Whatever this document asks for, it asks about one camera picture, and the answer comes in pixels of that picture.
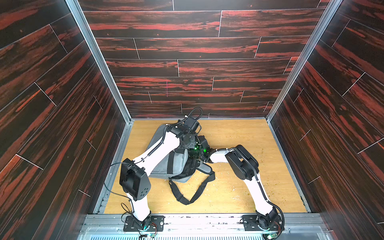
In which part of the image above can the grey zippered laptop bag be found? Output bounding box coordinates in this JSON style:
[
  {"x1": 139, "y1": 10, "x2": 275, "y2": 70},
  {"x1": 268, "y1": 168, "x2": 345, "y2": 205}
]
[{"x1": 146, "y1": 123, "x2": 216, "y2": 206}]

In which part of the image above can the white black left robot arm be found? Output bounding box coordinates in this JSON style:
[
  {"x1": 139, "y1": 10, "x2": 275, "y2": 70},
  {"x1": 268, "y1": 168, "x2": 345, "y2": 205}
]
[{"x1": 119, "y1": 124, "x2": 202, "y2": 229}]

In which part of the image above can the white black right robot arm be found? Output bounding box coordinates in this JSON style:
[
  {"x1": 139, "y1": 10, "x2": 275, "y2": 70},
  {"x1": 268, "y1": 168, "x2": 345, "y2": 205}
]
[{"x1": 189, "y1": 136, "x2": 285, "y2": 234}]

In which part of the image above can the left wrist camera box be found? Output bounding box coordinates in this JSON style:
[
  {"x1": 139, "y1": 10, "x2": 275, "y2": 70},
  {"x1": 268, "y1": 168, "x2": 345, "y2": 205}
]
[{"x1": 184, "y1": 117, "x2": 200, "y2": 132}]

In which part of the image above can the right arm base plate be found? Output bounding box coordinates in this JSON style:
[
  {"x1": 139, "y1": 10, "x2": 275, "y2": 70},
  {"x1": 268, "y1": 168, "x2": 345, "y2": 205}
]
[{"x1": 240, "y1": 215, "x2": 284, "y2": 232}]

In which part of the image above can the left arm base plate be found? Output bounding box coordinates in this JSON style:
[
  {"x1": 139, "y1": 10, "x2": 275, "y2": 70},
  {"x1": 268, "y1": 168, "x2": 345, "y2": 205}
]
[{"x1": 123, "y1": 215, "x2": 165, "y2": 232}]

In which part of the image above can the aluminium front rail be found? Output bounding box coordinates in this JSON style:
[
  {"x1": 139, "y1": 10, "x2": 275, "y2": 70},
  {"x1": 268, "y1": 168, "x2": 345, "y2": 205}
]
[{"x1": 78, "y1": 213, "x2": 333, "y2": 240}]

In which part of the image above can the aluminium corner post right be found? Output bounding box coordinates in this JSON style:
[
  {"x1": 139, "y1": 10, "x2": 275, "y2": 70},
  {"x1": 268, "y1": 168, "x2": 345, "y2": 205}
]
[{"x1": 266, "y1": 0, "x2": 342, "y2": 124}]

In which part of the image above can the aluminium corner post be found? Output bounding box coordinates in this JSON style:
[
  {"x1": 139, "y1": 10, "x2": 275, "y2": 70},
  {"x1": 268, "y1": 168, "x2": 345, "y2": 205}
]
[
  {"x1": 65, "y1": 0, "x2": 132, "y2": 123},
  {"x1": 266, "y1": 0, "x2": 342, "y2": 124}
]

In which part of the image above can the aluminium corner post left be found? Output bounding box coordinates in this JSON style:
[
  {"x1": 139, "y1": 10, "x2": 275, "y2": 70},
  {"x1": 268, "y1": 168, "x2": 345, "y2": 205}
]
[{"x1": 65, "y1": 0, "x2": 132, "y2": 123}]

